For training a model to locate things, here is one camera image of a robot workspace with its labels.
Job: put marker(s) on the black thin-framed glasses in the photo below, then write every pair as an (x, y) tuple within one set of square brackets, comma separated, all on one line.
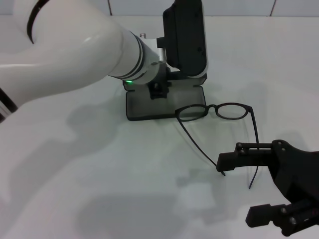
[(250, 109)]

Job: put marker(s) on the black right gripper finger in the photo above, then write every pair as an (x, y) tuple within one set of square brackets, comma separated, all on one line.
[(226, 161), (261, 215)]

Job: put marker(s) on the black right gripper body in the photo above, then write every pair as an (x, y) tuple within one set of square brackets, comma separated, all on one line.
[(299, 174)]

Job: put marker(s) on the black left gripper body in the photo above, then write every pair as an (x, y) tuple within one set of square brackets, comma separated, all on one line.
[(160, 89)]

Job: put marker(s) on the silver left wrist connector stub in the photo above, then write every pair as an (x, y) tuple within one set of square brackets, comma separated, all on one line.
[(143, 35)]

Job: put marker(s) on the black glasses case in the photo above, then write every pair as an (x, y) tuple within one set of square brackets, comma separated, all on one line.
[(162, 109)]

